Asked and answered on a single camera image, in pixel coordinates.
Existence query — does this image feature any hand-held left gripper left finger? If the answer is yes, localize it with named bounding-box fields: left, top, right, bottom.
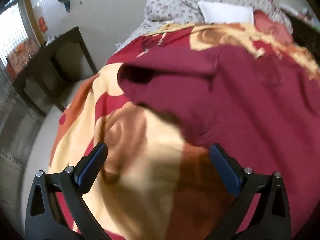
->
left=25, top=142, right=113, bottom=240

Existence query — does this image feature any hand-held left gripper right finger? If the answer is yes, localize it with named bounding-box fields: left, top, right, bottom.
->
left=209, top=144, right=292, bottom=240

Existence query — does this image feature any maroon shirt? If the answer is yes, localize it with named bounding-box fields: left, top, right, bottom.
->
left=117, top=45, right=320, bottom=238

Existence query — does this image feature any rose printed blanket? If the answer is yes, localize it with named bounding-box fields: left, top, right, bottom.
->
left=49, top=22, right=320, bottom=240

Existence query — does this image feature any dark wooden table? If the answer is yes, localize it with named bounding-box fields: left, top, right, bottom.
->
left=12, top=27, right=98, bottom=117

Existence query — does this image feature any orange printed box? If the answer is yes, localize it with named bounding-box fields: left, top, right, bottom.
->
left=6, top=38, right=40, bottom=76

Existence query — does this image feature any red patterned pillow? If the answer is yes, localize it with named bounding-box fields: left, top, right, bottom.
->
left=254, top=10, right=294, bottom=46

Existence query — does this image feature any dark carved wooden headboard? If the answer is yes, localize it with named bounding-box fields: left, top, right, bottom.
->
left=285, top=12, right=320, bottom=64

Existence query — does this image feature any white pillow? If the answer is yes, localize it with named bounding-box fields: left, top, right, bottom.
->
left=197, top=0, right=254, bottom=23

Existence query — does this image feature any window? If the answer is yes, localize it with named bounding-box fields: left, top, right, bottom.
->
left=0, top=4, right=29, bottom=59

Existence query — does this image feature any floral quilt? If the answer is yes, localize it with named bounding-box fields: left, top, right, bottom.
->
left=136, top=0, right=294, bottom=34

